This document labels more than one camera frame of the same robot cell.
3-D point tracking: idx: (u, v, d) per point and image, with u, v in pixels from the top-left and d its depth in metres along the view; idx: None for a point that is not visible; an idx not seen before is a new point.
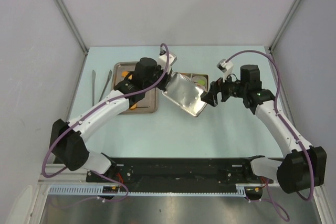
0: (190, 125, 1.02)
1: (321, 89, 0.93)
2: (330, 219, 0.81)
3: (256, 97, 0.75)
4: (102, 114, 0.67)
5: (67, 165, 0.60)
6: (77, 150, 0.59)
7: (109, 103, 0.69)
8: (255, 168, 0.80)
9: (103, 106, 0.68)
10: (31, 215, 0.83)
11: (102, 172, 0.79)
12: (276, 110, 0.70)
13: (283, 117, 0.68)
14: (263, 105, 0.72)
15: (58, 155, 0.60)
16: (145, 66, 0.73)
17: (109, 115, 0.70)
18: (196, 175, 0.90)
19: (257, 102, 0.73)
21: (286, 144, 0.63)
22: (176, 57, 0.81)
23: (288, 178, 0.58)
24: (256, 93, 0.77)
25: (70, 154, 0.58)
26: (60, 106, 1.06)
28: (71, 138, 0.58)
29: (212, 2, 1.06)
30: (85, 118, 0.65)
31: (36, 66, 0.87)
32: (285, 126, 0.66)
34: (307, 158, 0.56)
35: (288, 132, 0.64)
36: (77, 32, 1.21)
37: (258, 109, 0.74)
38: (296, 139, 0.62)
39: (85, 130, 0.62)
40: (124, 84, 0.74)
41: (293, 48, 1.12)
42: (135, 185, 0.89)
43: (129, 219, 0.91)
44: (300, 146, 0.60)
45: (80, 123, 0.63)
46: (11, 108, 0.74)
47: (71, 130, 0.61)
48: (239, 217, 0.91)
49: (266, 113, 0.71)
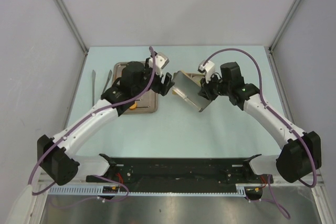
0: (190, 125, 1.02)
1: (321, 89, 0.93)
2: (330, 219, 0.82)
3: (243, 93, 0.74)
4: (87, 126, 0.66)
5: (55, 180, 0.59)
6: (64, 166, 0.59)
7: (95, 114, 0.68)
8: (255, 168, 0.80)
9: (90, 118, 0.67)
10: (31, 215, 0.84)
11: (101, 174, 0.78)
12: (264, 104, 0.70)
13: (272, 109, 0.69)
14: (250, 100, 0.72)
15: (45, 170, 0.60)
16: (132, 72, 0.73)
17: (98, 126, 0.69)
18: (196, 175, 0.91)
19: (244, 98, 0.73)
21: (281, 134, 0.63)
22: (167, 60, 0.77)
23: (288, 168, 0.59)
24: (241, 88, 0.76)
25: (58, 170, 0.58)
26: (61, 106, 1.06)
28: (58, 153, 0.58)
29: (212, 2, 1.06)
30: (71, 132, 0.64)
31: (36, 66, 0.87)
32: (275, 116, 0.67)
34: (302, 142, 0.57)
35: (281, 123, 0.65)
36: (78, 32, 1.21)
37: (245, 106, 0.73)
38: (290, 128, 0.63)
39: (70, 146, 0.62)
40: (111, 92, 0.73)
41: (293, 48, 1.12)
42: (135, 185, 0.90)
43: (129, 219, 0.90)
44: (295, 134, 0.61)
45: (64, 139, 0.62)
46: (11, 108, 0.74)
47: (55, 147, 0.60)
48: (239, 218, 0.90)
49: (254, 106, 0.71)
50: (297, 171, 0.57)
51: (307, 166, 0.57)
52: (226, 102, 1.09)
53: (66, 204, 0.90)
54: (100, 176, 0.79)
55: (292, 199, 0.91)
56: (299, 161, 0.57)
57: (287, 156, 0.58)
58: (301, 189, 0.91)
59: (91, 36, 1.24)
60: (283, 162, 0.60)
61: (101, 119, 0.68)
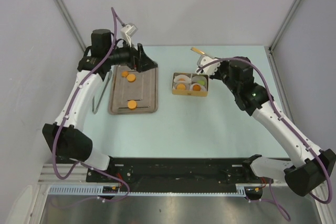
0: (189, 125, 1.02)
1: (321, 89, 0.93)
2: (330, 219, 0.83)
3: (253, 99, 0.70)
4: (81, 100, 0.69)
5: (77, 158, 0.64)
6: (79, 142, 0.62)
7: (82, 86, 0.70)
8: (256, 170, 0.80)
9: (79, 92, 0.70)
10: (31, 215, 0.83)
11: (103, 168, 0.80)
12: (278, 115, 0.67)
13: (287, 121, 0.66)
14: (262, 109, 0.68)
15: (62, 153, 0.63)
16: (100, 34, 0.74)
17: (90, 96, 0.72)
18: (196, 176, 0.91)
19: (256, 106, 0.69)
21: (297, 152, 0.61)
22: (133, 26, 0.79)
23: (300, 184, 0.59)
24: (251, 93, 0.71)
25: (75, 148, 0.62)
26: (61, 106, 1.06)
28: (67, 134, 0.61)
29: (212, 2, 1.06)
30: (70, 110, 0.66)
31: (36, 66, 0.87)
32: (291, 131, 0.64)
34: (320, 163, 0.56)
35: (296, 139, 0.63)
36: (78, 32, 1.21)
37: (256, 114, 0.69)
38: (307, 147, 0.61)
39: (76, 121, 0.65)
40: (84, 61, 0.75)
41: (293, 48, 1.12)
42: (135, 185, 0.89)
43: (129, 219, 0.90)
44: (312, 154, 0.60)
45: (67, 118, 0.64)
46: (11, 108, 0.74)
47: (62, 128, 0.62)
48: (239, 218, 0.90)
49: (267, 117, 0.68)
50: (310, 188, 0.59)
51: (317, 181, 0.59)
52: (227, 100, 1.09)
53: (66, 204, 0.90)
54: (102, 170, 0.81)
55: (293, 200, 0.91)
56: (313, 180, 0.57)
57: (304, 177, 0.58)
58: None
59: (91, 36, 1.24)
60: (295, 179, 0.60)
61: (86, 91, 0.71)
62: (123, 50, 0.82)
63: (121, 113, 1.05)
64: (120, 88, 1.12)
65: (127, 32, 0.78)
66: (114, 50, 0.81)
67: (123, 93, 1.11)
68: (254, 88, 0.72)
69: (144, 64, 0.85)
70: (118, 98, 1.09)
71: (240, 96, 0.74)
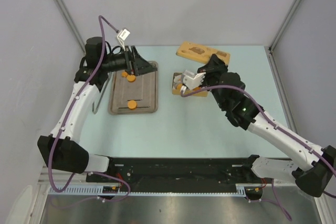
0: (189, 126, 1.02)
1: (321, 89, 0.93)
2: (330, 219, 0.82)
3: (245, 115, 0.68)
4: (77, 112, 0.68)
5: (74, 170, 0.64)
6: (75, 153, 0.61)
7: (79, 97, 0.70)
8: (257, 172, 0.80)
9: (75, 103, 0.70)
10: (31, 215, 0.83)
11: (103, 171, 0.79)
12: (273, 125, 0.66)
13: (283, 128, 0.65)
14: (256, 123, 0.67)
15: (58, 167, 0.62)
16: (94, 45, 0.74)
17: (87, 107, 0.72)
18: (196, 175, 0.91)
19: (250, 121, 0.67)
21: (302, 157, 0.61)
22: (125, 30, 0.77)
23: (316, 188, 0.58)
24: (242, 107, 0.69)
25: (72, 159, 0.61)
26: (61, 106, 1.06)
28: (64, 145, 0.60)
29: (212, 2, 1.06)
30: (65, 123, 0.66)
31: (36, 66, 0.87)
32: (290, 138, 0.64)
34: (327, 162, 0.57)
35: (297, 144, 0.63)
36: (77, 32, 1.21)
37: (251, 128, 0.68)
38: (309, 149, 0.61)
39: (72, 132, 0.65)
40: (82, 73, 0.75)
41: (293, 49, 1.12)
42: (135, 185, 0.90)
43: (129, 219, 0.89)
44: (316, 156, 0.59)
45: (63, 130, 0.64)
46: (11, 108, 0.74)
47: (59, 139, 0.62)
48: (239, 218, 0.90)
49: (263, 129, 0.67)
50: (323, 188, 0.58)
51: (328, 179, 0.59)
52: None
53: (66, 204, 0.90)
54: (102, 172, 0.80)
55: (292, 200, 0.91)
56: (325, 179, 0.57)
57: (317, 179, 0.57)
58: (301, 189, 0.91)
59: (91, 36, 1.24)
60: (310, 183, 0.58)
61: (84, 99, 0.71)
62: (118, 57, 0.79)
63: (120, 113, 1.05)
64: (120, 88, 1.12)
65: (118, 35, 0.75)
66: (109, 58, 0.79)
67: (123, 93, 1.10)
68: (244, 102, 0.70)
69: (140, 68, 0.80)
70: (118, 98, 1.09)
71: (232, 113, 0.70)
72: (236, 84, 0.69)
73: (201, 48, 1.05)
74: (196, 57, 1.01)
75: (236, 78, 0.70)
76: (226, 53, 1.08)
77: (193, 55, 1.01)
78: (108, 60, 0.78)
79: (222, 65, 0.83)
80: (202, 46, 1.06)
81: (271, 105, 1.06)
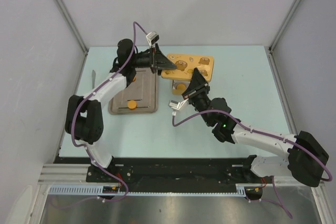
0: (189, 125, 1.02)
1: (321, 89, 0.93)
2: (330, 219, 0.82)
3: (227, 129, 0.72)
4: (108, 88, 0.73)
5: (90, 137, 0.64)
6: (96, 118, 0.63)
7: (112, 79, 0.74)
8: (258, 171, 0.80)
9: (107, 82, 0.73)
10: (31, 215, 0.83)
11: (104, 166, 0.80)
12: (249, 129, 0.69)
13: (258, 129, 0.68)
14: (235, 132, 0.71)
15: (79, 132, 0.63)
16: (125, 50, 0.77)
17: (112, 92, 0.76)
18: (196, 176, 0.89)
19: (231, 132, 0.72)
21: (280, 149, 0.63)
22: (156, 33, 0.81)
23: (307, 176, 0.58)
24: (223, 124, 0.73)
25: (91, 123, 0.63)
26: (61, 106, 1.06)
28: (91, 105, 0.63)
29: (212, 2, 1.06)
30: (97, 90, 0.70)
31: (36, 66, 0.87)
32: (263, 135, 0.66)
34: (301, 147, 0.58)
35: (272, 138, 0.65)
36: (78, 32, 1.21)
37: (235, 139, 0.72)
38: (283, 139, 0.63)
39: (100, 98, 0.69)
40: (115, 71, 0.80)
41: (293, 48, 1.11)
42: (135, 185, 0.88)
43: (129, 219, 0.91)
44: (291, 143, 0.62)
45: (94, 94, 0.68)
46: (11, 108, 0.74)
47: (87, 100, 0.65)
48: (239, 218, 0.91)
49: (242, 136, 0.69)
50: (313, 174, 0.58)
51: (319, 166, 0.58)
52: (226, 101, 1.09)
53: (67, 204, 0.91)
54: (103, 168, 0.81)
55: (293, 199, 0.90)
56: (312, 164, 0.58)
57: (301, 165, 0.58)
58: (301, 189, 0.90)
59: (91, 36, 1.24)
60: (299, 174, 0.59)
61: (117, 82, 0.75)
62: (145, 55, 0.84)
63: (121, 113, 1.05)
64: None
65: (147, 35, 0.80)
66: (136, 56, 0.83)
67: (123, 93, 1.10)
68: (227, 120, 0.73)
69: (159, 64, 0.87)
70: (118, 98, 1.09)
71: (217, 131, 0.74)
72: (223, 107, 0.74)
73: (184, 60, 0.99)
74: (182, 76, 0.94)
75: (221, 103, 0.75)
76: (209, 59, 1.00)
77: (179, 72, 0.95)
78: (135, 58, 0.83)
79: (202, 84, 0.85)
80: (185, 59, 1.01)
81: (271, 105, 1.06)
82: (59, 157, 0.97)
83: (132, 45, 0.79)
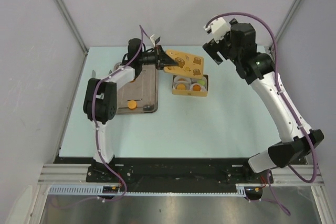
0: (189, 125, 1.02)
1: (321, 89, 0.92)
2: (330, 219, 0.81)
3: (257, 68, 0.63)
4: (121, 76, 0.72)
5: (107, 116, 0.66)
6: (112, 97, 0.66)
7: (124, 69, 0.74)
8: (255, 166, 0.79)
9: (119, 72, 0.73)
10: (31, 215, 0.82)
11: (107, 161, 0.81)
12: (279, 89, 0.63)
13: (285, 97, 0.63)
14: (264, 81, 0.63)
15: (98, 112, 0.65)
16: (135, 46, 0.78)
17: (123, 81, 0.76)
18: (196, 175, 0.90)
19: (258, 77, 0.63)
21: (289, 129, 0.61)
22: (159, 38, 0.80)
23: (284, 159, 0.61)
24: (255, 60, 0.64)
25: (108, 101, 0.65)
26: (61, 106, 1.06)
28: (107, 86, 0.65)
29: (212, 2, 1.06)
30: (113, 75, 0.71)
31: (36, 66, 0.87)
32: (286, 107, 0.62)
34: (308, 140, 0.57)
35: (290, 116, 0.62)
36: (78, 32, 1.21)
37: (256, 83, 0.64)
38: (299, 125, 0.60)
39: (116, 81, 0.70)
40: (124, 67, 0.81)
41: (293, 48, 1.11)
42: (135, 185, 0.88)
43: (129, 219, 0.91)
44: (302, 131, 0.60)
45: (109, 78, 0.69)
46: (11, 108, 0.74)
47: (103, 82, 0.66)
48: (239, 218, 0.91)
49: (266, 89, 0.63)
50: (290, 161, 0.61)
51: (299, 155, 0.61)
52: (226, 101, 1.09)
53: (66, 205, 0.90)
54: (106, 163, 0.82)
55: (292, 199, 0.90)
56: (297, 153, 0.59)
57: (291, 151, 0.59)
58: (301, 189, 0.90)
59: (92, 36, 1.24)
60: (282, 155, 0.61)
61: (127, 73, 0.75)
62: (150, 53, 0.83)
63: (121, 113, 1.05)
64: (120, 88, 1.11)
65: (151, 36, 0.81)
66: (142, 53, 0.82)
67: (123, 94, 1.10)
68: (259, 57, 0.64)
69: (164, 61, 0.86)
70: (118, 98, 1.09)
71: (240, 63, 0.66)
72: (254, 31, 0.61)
73: (182, 58, 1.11)
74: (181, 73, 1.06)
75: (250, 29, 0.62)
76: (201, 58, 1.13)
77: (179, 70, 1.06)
78: (142, 55, 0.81)
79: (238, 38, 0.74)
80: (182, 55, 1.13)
81: None
82: (60, 157, 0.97)
83: (140, 42, 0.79)
